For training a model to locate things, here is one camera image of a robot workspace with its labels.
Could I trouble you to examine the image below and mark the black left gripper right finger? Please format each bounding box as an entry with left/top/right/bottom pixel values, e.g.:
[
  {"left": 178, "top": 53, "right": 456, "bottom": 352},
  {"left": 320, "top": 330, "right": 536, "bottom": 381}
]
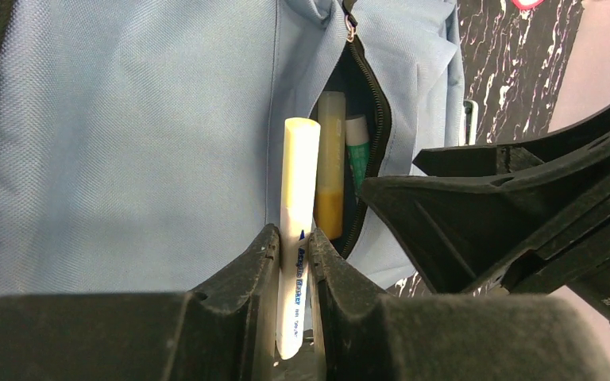
[{"left": 309, "top": 230, "right": 610, "bottom": 380}]

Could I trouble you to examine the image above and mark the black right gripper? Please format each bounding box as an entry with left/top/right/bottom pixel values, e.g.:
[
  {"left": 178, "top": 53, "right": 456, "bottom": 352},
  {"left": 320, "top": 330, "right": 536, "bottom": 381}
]
[{"left": 361, "top": 131, "right": 610, "bottom": 324}]

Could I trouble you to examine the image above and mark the green white glue stick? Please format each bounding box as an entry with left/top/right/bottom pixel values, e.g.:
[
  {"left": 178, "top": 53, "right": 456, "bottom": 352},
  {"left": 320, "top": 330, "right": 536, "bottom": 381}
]
[{"left": 346, "top": 115, "right": 370, "bottom": 198}]

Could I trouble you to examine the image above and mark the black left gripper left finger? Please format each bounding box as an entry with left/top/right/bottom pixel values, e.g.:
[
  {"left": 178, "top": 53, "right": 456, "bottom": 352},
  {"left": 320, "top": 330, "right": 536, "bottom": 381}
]
[{"left": 0, "top": 225, "right": 280, "bottom": 380}]

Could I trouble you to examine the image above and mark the yellow highlighter pen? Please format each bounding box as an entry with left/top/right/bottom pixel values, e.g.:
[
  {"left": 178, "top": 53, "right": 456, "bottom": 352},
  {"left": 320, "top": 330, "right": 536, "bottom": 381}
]
[{"left": 315, "top": 91, "right": 346, "bottom": 240}]

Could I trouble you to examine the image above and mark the pink framed whiteboard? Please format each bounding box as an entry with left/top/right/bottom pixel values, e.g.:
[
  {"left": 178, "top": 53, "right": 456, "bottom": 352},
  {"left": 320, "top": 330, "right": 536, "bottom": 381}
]
[{"left": 512, "top": 0, "right": 544, "bottom": 10}]

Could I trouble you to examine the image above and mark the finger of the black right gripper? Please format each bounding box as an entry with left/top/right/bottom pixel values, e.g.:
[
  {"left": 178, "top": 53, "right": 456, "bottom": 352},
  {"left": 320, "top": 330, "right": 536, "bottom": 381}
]
[{"left": 413, "top": 105, "right": 610, "bottom": 177}]

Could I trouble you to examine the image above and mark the blue student backpack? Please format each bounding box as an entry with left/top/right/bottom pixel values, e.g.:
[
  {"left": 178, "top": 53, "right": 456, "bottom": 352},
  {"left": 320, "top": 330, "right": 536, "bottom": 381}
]
[{"left": 0, "top": 1, "right": 464, "bottom": 295}]

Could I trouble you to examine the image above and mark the light green eraser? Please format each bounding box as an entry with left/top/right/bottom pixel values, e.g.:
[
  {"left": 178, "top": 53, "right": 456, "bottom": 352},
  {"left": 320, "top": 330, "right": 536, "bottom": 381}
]
[{"left": 459, "top": 99, "right": 479, "bottom": 145}]

